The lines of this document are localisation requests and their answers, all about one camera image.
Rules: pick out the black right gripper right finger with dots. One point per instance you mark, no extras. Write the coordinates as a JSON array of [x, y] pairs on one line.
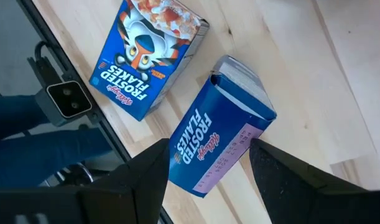
[[283, 186]]

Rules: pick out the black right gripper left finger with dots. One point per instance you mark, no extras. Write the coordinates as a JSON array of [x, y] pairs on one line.
[[140, 193]]

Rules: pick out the dark blue Frosted Flakes box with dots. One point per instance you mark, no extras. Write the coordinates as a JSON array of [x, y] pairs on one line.
[[140, 62], [214, 130]]

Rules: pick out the black chair base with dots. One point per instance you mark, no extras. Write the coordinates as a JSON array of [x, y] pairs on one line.
[[74, 175]]

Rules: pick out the person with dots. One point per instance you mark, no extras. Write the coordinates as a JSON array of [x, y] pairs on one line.
[[37, 155]]

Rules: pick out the grey two-lens camera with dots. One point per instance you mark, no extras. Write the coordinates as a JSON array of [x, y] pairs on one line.
[[68, 99]]

